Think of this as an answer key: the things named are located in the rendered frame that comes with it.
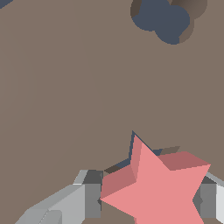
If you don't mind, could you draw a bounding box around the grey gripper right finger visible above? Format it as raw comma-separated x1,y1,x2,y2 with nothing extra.
192,171,224,224

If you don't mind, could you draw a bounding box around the pink star block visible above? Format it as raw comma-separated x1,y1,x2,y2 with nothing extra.
100,132,212,224

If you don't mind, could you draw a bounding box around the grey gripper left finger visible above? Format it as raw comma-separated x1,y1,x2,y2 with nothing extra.
15,169,104,224

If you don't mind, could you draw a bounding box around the brown slotted board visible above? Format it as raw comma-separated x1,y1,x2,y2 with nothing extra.
0,0,224,224

